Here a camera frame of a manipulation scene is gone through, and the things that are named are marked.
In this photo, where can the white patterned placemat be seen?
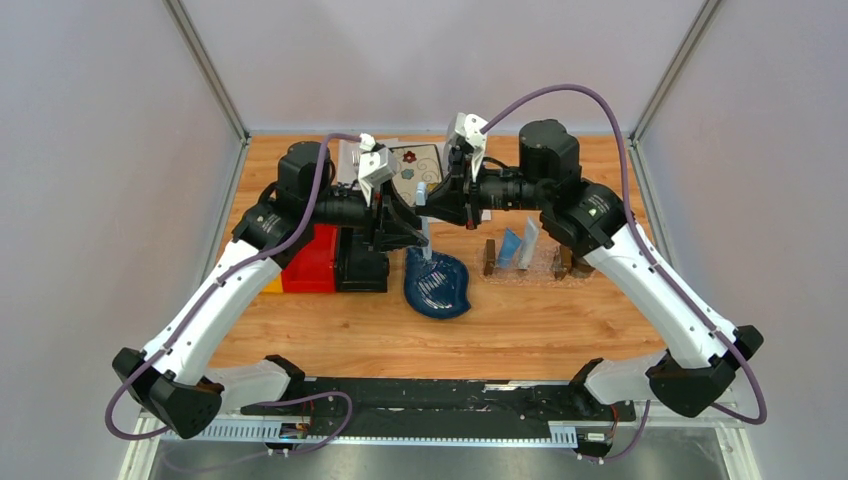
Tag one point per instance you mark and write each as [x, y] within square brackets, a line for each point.
[344, 159]

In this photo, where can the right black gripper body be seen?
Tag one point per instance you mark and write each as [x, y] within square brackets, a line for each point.
[462, 171]

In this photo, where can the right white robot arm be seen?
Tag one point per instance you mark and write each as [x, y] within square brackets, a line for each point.
[703, 351]

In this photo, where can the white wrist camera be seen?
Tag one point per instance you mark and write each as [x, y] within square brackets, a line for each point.
[467, 129]
[377, 165]

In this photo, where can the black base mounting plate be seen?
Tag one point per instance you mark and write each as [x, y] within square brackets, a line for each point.
[388, 408]

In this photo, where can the square floral ceramic plate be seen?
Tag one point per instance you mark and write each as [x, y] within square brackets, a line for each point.
[417, 163]

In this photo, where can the white toothpaste tube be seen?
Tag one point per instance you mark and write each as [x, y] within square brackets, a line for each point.
[528, 245]

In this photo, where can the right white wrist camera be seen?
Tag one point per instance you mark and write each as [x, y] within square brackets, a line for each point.
[467, 129]

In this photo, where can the silver fork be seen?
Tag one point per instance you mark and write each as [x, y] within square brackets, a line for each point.
[356, 159]

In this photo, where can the black plastic bin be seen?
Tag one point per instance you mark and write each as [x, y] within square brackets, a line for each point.
[358, 269]

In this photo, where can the blue shell-shaped dish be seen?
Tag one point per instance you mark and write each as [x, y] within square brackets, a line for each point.
[436, 287]

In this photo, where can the red plastic bin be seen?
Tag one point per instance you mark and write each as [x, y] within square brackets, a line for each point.
[313, 269]

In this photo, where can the blue toothpaste tube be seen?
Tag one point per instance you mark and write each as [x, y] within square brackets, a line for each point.
[510, 245]

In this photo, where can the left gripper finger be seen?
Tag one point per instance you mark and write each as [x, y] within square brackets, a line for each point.
[402, 218]
[413, 238]

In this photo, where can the white toothbrush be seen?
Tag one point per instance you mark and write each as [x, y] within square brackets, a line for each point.
[421, 195]

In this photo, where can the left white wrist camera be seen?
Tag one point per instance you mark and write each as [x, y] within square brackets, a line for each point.
[377, 165]

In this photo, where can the yellow plastic bin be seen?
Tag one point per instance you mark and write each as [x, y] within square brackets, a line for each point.
[275, 286]

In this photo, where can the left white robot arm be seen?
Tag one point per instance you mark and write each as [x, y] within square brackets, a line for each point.
[170, 377]

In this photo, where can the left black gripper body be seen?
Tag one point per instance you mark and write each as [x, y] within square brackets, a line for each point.
[382, 216]

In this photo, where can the clear glass tray wooden handles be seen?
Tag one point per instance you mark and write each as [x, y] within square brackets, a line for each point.
[551, 266]

